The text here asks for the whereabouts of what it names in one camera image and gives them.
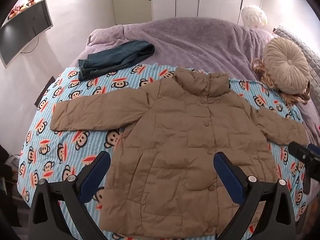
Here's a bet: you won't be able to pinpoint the tan puffer jacket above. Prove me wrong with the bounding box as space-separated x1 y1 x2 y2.
50 68 307 238

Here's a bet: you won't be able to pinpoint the monkey print blue blanket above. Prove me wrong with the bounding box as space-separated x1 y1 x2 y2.
17 64 307 239

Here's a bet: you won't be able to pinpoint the round beige pleated cushion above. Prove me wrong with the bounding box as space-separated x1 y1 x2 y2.
263 37 310 95

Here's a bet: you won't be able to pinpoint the black bedside panel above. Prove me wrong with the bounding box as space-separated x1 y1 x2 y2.
34 76 55 107

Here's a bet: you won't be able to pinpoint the purple bed cover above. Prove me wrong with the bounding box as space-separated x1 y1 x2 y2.
67 16 320 143

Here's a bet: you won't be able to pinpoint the white floral pillow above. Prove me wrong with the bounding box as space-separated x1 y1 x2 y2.
241 5 267 29

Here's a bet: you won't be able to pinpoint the folded dark blue jeans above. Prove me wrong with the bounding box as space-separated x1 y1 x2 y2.
78 40 155 82

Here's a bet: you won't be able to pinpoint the red toy figures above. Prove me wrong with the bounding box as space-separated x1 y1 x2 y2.
7 0 35 20

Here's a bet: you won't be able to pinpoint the wall mounted monitor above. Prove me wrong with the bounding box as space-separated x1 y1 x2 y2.
1 0 53 68

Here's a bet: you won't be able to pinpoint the white door with handle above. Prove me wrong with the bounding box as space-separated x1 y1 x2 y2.
112 0 152 25

